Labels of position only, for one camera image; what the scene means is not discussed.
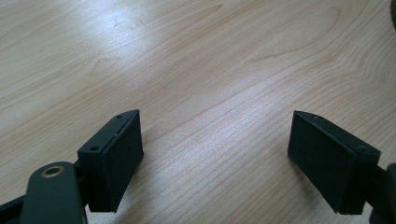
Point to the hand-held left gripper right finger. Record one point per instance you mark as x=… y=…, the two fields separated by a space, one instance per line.
x=327 y=165

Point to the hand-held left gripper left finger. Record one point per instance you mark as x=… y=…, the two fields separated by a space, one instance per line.
x=115 y=161

